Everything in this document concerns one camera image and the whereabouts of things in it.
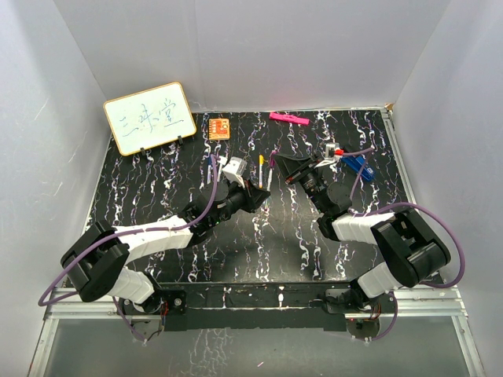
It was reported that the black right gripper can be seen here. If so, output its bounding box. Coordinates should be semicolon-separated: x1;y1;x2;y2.
273;152;327;214

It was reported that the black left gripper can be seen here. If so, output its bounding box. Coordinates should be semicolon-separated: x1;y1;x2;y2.
211;176;270;228

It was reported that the purple pen cap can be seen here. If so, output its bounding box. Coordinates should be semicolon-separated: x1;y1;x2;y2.
269;151;276;168

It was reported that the yellow-tipped white pen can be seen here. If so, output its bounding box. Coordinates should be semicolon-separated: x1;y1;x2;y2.
258;154;264;189

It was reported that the purple-tipped white pen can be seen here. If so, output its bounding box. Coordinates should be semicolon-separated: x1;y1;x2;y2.
266;167;274;191

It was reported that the green-tipped white pen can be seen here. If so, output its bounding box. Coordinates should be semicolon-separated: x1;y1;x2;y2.
217;156;226;181

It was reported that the blue-tipped white pen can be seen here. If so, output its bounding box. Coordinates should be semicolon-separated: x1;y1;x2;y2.
206;154;213;185

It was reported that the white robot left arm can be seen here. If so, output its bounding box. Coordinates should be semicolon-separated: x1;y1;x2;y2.
61;180;270;313

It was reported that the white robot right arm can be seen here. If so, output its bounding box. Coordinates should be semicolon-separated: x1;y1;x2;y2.
273;154;451;312

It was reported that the pink plastic clip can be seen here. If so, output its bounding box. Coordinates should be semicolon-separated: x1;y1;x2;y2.
269;112;310;126

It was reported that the blue clamp tool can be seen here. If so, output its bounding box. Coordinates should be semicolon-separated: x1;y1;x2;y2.
342;156;375;182

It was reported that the small wooden-framed whiteboard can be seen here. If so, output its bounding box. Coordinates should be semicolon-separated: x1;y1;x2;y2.
103;82;197;156

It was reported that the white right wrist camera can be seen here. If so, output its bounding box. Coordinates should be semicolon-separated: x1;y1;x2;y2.
316;143;344;168

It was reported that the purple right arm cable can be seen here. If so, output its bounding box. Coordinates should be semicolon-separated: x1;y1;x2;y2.
337;147;466;342

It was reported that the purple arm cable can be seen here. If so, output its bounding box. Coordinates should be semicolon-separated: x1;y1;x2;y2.
337;147;466;342
38;153;229;346

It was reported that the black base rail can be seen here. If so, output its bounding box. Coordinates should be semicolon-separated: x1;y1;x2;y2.
119;281;396;331

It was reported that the aluminium frame rail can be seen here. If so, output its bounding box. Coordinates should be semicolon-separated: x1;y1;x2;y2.
381;108;485;376

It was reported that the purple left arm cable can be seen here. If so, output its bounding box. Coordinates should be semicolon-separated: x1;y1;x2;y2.
38;153;229;346

